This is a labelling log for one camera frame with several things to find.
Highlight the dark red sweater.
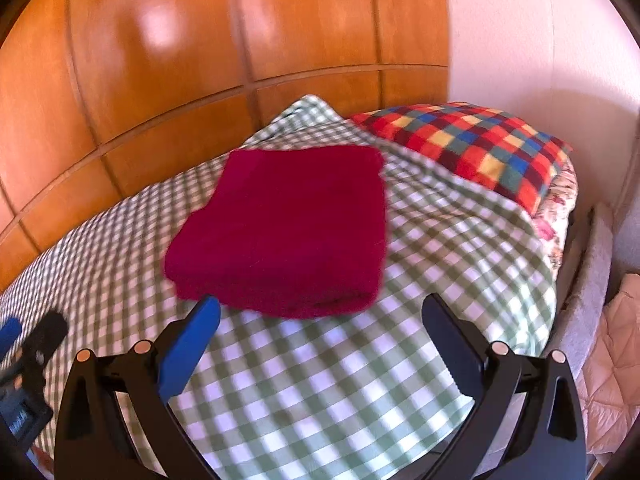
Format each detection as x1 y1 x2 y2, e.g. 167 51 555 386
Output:
164 145 388 320

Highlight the floral bedding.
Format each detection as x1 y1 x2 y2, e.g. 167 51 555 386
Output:
530 162 580 281

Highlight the green checked bed sheet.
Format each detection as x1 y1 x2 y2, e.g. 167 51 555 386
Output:
0 94 558 480

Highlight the pink quilted blanket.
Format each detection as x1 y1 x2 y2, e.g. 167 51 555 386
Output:
575 272 640 456

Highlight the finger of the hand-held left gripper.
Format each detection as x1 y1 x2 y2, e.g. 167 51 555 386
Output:
10 310 70 386
0 316 23 363

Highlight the wooden wardrobe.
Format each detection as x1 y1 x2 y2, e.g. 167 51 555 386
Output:
0 0 451 291

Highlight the grey bed base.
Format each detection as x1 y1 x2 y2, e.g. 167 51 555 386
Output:
550 202 616 376

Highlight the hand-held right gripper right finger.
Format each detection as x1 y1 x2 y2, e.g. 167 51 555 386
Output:
421 294 587 480

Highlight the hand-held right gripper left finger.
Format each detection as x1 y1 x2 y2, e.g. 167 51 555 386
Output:
54 294 223 480

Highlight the multicolour checked pillow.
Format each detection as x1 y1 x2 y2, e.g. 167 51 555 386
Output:
350 101 575 216

